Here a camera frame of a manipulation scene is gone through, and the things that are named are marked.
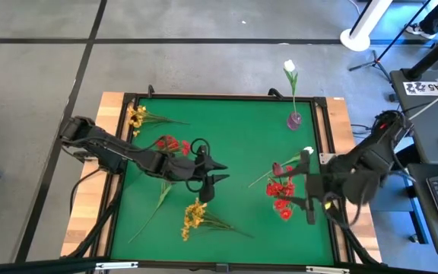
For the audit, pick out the person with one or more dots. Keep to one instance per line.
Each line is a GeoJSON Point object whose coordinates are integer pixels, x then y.
{"type": "Point", "coordinates": [420, 31]}

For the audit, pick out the white tower fan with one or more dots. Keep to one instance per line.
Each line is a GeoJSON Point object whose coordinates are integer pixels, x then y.
{"type": "Point", "coordinates": [356, 40]}

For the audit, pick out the white artificial tulip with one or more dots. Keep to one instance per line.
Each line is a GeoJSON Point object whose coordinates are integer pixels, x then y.
{"type": "Point", "coordinates": [308, 150]}
{"type": "Point", "coordinates": [289, 65]}

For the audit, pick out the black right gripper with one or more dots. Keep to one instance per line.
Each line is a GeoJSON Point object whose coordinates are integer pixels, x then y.
{"type": "Point", "coordinates": [316, 188]}

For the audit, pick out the black camera rig beam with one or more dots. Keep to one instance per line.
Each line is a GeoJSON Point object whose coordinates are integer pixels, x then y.
{"type": "Point", "coordinates": [32, 266]}

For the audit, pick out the pink glass vase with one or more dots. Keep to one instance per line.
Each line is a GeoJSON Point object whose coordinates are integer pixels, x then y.
{"type": "Point", "coordinates": [294, 122]}

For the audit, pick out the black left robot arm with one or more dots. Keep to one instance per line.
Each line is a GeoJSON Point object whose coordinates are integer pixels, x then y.
{"type": "Point", "coordinates": [101, 144]}

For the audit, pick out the black desk with paper label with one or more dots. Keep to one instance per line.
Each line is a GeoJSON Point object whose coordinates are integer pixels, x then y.
{"type": "Point", "coordinates": [432, 129]}

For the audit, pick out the black tripod light stand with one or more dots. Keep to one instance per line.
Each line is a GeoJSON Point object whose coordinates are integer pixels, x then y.
{"type": "Point", "coordinates": [375, 60]}

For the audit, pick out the yellow artificial flower bunch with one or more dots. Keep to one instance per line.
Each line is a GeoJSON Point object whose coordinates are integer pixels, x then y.
{"type": "Point", "coordinates": [194, 217]}
{"type": "Point", "coordinates": [137, 116]}

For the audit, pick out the silver metal bracket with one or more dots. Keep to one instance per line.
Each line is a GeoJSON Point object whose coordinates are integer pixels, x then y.
{"type": "Point", "coordinates": [327, 269]}
{"type": "Point", "coordinates": [116, 265]}

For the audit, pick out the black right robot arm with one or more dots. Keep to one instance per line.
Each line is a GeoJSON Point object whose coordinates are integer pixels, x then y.
{"type": "Point", "coordinates": [363, 167]}

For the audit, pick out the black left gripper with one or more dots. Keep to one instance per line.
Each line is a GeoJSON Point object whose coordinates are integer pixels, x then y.
{"type": "Point", "coordinates": [204, 171]}

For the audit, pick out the white paper label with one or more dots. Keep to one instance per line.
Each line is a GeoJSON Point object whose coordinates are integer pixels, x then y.
{"type": "Point", "coordinates": [418, 88]}

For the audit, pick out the thick black desk pole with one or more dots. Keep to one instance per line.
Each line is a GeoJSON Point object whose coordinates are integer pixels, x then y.
{"type": "Point", "coordinates": [432, 57]}

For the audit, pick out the green table mat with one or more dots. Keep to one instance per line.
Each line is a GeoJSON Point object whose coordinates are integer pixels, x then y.
{"type": "Point", "coordinates": [280, 247]}

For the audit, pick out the black table frame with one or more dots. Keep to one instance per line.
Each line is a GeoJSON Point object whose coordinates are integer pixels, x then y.
{"type": "Point", "coordinates": [219, 96]}

